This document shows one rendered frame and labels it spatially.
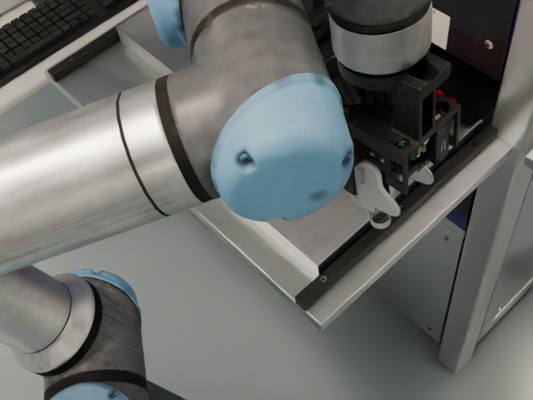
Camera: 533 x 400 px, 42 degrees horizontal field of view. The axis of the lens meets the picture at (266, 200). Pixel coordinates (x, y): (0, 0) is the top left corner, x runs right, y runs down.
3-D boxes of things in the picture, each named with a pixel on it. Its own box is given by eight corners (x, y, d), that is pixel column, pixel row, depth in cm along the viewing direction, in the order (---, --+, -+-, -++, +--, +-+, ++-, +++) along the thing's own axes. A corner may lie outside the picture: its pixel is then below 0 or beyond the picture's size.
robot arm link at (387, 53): (306, 9, 51) (379, -47, 54) (313, 57, 55) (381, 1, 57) (385, 49, 47) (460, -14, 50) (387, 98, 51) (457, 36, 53)
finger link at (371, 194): (389, 251, 67) (392, 188, 60) (343, 220, 70) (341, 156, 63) (410, 232, 68) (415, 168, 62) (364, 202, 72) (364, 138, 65)
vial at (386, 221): (379, 209, 75) (377, 185, 72) (395, 220, 74) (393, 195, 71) (366, 222, 75) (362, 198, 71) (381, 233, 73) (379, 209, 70)
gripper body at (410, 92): (404, 203, 59) (400, 103, 50) (330, 155, 64) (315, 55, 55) (459, 149, 62) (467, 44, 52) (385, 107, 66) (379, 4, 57)
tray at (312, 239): (353, 55, 117) (353, 40, 115) (480, 135, 105) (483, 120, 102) (199, 174, 107) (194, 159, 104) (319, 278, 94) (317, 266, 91)
